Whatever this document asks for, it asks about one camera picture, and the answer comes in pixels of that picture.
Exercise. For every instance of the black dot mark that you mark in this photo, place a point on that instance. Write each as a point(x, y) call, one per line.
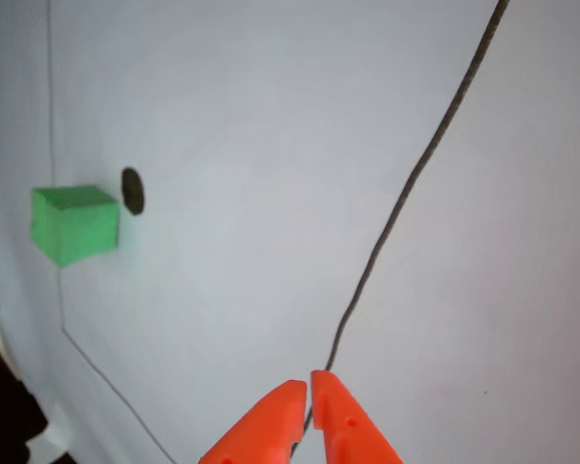
point(133, 191)

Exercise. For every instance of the white paper sheet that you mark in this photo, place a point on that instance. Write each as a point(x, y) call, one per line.
point(290, 193)

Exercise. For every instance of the green foam block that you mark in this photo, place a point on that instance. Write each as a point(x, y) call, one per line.
point(77, 227)

